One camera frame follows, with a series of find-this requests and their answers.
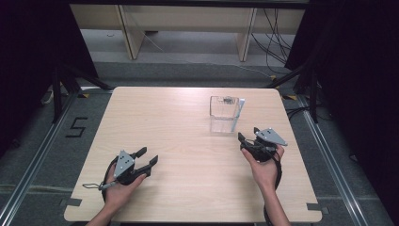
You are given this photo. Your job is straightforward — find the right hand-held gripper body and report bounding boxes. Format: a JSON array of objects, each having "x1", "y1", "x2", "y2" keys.
[{"x1": 243, "y1": 127, "x2": 289, "y2": 164}]

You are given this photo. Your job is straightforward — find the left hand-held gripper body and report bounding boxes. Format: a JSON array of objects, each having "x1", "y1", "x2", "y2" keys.
[{"x1": 112, "y1": 150, "x2": 149, "y2": 186}]

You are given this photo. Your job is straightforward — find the light blue toothbrush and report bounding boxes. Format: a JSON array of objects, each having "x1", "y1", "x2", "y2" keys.
[{"x1": 230, "y1": 97, "x2": 247, "y2": 134}]

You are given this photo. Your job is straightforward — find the clear plastic cup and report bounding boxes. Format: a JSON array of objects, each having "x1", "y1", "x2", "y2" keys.
[{"x1": 209, "y1": 95, "x2": 241, "y2": 135}]

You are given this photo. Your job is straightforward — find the person's left hand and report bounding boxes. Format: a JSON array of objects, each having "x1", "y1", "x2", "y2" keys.
[{"x1": 103, "y1": 170, "x2": 149, "y2": 215}]

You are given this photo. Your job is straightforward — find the person's right hand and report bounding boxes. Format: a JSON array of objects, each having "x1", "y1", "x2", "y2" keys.
[{"x1": 240, "y1": 144, "x2": 286, "y2": 193}]

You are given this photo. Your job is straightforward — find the black metal stand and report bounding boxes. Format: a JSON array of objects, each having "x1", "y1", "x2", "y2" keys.
[
  {"x1": 51, "y1": 64, "x2": 114, "y2": 124},
  {"x1": 264, "y1": 60, "x2": 322, "y2": 124}
]

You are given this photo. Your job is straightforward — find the dark curtain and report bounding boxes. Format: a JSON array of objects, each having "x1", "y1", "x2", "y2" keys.
[
  {"x1": 284, "y1": 0, "x2": 399, "y2": 218},
  {"x1": 0, "y1": 0, "x2": 100, "y2": 158}
]

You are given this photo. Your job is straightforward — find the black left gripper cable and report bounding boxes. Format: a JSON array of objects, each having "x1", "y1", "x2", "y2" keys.
[{"x1": 101, "y1": 155, "x2": 120, "y2": 203}]

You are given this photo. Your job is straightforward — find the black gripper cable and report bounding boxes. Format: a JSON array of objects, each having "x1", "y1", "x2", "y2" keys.
[
  {"x1": 263, "y1": 153, "x2": 284, "y2": 226},
  {"x1": 101, "y1": 155, "x2": 120, "y2": 203}
]

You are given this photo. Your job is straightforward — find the silver cable connector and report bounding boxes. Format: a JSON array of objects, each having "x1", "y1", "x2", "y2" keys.
[{"x1": 82, "y1": 181, "x2": 119, "y2": 191}]

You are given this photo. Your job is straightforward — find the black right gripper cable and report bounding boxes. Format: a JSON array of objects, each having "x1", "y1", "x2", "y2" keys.
[{"x1": 263, "y1": 153, "x2": 284, "y2": 226}]

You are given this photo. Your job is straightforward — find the black floor cables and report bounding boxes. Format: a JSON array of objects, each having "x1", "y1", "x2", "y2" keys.
[{"x1": 285, "y1": 105, "x2": 333, "y2": 122}]

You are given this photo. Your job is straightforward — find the aluminium floor rail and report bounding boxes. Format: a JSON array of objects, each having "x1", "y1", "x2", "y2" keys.
[
  {"x1": 0, "y1": 90, "x2": 80, "y2": 226},
  {"x1": 295, "y1": 94, "x2": 375, "y2": 226}
]

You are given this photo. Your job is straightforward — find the bundle of black cables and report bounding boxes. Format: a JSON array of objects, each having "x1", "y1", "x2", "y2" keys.
[{"x1": 250, "y1": 8, "x2": 296, "y2": 75}]

